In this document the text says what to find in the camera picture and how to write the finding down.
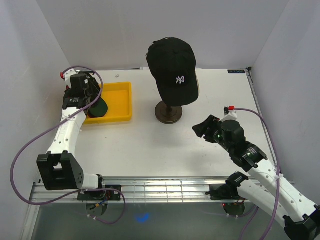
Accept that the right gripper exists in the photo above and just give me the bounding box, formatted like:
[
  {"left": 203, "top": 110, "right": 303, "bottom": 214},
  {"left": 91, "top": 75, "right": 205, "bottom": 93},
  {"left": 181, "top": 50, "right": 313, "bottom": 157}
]
[{"left": 192, "top": 114, "right": 233, "bottom": 153}]

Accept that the dark green cap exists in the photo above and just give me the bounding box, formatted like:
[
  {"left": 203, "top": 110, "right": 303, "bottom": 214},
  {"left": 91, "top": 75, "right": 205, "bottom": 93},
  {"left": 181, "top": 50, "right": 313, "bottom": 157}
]
[{"left": 87, "top": 97, "right": 108, "bottom": 118}]

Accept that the beige cap black letter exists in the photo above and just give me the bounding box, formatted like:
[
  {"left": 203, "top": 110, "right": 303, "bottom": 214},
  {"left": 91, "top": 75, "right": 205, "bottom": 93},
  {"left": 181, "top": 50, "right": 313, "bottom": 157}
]
[{"left": 195, "top": 76, "right": 200, "bottom": 98}]

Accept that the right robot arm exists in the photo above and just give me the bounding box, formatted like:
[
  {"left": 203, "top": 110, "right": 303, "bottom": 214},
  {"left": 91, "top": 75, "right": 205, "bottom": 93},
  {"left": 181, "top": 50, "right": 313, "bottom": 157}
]
[{"left": 192, "top": 114, "right": 320, "bottom": 240}]

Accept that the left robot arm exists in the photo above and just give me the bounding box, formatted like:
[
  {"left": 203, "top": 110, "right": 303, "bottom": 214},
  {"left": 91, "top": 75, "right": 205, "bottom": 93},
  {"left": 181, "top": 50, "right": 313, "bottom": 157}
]
[{"left": 36, "top": 69, "right": 108, "bottom": 200}]

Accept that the yellow plastic tray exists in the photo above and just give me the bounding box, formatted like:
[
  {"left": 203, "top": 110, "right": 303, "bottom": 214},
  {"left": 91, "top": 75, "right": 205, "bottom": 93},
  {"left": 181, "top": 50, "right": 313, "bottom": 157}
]
[{"left": 84, "top": 82, "right": 132, "bottom": 125}]

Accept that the beige mannequin head stand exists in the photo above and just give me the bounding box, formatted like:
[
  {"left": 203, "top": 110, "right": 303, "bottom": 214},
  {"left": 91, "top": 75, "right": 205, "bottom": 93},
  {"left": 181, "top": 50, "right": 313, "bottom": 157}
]
[{"left": 155, "top": 101, "right": 183, "bottom": 125}]

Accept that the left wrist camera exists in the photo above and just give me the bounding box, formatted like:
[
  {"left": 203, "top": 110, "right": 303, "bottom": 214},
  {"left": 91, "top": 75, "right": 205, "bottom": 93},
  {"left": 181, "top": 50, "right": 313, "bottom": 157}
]
[{"left": 60, "top": 68, "right": 80, "bottom": 85}]

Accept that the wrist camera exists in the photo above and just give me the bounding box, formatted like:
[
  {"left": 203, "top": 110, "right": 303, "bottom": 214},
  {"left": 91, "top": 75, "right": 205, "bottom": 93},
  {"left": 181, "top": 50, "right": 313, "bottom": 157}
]
[
  {"left": 220, "top": 105, "right": 238, "bottom": 122},
  {"left": 60, "top": 68, "right": 80, "bottom": 85}
]

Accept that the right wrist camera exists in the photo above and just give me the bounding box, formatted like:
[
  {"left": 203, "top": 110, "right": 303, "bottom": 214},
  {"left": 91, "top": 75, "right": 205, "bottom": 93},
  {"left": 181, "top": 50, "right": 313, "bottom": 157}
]
[{"left": 220, "top": 105, "right": 238, "bottom": 122}]

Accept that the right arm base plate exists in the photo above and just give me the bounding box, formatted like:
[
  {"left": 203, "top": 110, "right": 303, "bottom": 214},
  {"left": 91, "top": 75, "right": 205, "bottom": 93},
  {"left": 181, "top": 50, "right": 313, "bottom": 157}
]
[{"left": 205, "top": 183, "right": 240, "bottom": 200}]

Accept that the aluminium frame rail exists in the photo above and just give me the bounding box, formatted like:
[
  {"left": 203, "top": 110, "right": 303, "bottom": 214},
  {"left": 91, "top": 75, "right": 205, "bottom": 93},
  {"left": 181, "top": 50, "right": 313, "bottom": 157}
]
[{"left": 28, "top": 176, "right": 288, "bottom": 205}]

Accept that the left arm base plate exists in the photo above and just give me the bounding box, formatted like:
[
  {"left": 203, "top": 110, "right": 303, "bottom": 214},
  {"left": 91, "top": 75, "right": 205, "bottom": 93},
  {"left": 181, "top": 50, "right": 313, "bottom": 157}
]
[{"left": 77, "top": 185, "right": 122, "bottom": 202}]

